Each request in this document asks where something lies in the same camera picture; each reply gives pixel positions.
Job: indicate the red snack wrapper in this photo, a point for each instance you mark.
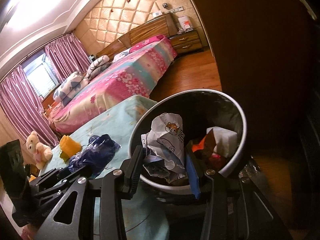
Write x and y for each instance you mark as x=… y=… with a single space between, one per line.
x=204 y=151

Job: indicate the blue snack bag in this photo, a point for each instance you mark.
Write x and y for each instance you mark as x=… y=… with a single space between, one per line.
x=97 y=154

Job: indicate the pink pillow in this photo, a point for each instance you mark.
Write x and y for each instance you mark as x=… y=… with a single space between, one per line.
x=150 y=40

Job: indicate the cream teddy bear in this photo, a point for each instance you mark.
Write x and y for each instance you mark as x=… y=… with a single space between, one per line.
x=40 y=152

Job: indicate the bed with pink sheet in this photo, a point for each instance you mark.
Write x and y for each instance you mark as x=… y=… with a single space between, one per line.
x=135 y=74

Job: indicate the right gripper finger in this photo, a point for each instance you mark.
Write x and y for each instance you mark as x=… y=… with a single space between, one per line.
x=235 y=207
x=91 y=209

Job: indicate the pink curtain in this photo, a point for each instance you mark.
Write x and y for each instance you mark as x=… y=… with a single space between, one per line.
x=24 y=109
x=67 y=55

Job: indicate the white orange box on nightstand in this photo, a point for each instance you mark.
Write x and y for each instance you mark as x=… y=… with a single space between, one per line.
x=185 y=23

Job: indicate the wooden nightstand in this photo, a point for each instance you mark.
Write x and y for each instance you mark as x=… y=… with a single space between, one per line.
x=186 y=42

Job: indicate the pink curtain right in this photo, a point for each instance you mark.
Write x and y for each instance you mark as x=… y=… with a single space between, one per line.
x=67 y=55

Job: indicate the wooden headboard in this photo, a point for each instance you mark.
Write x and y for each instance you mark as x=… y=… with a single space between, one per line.
x=161 y=25

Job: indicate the white black trash bin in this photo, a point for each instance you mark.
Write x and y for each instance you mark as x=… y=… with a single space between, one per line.
x=199 y=109

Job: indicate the orange foam net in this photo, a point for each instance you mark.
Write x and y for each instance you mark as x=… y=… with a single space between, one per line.
x=69 y=146

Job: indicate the white foam block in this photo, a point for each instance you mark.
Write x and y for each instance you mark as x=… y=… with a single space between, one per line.
x=226 y=141

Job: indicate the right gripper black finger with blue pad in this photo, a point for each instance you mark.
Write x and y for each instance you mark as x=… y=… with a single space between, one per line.
x=47 y=174
x=61 y=179

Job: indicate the white pillow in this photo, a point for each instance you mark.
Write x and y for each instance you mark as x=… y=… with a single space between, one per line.
x=121 y=55

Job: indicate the white cartoon paper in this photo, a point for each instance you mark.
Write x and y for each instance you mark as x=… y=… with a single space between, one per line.
x=164 y=145

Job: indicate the pink curtain left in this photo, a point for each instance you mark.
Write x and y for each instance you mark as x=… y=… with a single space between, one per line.
x=24 y=109

